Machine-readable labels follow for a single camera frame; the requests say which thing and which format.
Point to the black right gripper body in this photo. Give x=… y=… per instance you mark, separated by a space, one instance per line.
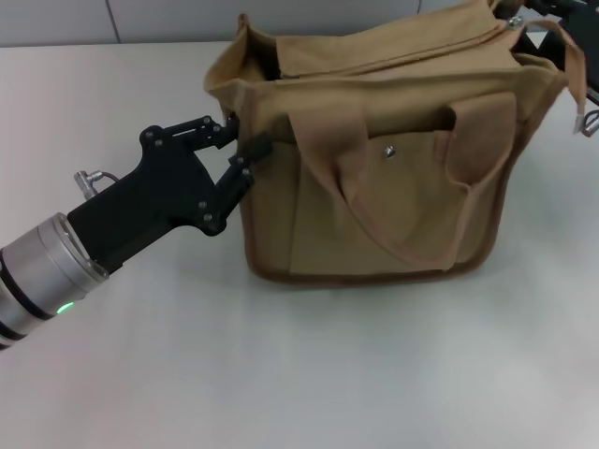
x=585 y=33

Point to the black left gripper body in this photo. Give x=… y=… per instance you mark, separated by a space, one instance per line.
x=154 y=201

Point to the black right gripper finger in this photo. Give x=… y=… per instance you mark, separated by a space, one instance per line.
x=547 y=4
x=531 y=44

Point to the khaki canvas food bag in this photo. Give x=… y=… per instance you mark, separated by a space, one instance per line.
x=384 y=178

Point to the silver zipper pull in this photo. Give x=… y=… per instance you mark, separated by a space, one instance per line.
x=515 y=22

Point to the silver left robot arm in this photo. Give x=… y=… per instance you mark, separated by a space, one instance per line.
x=42 y=280

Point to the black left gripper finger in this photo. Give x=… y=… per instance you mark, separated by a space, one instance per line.
x=238 y=178
x=201 y=133

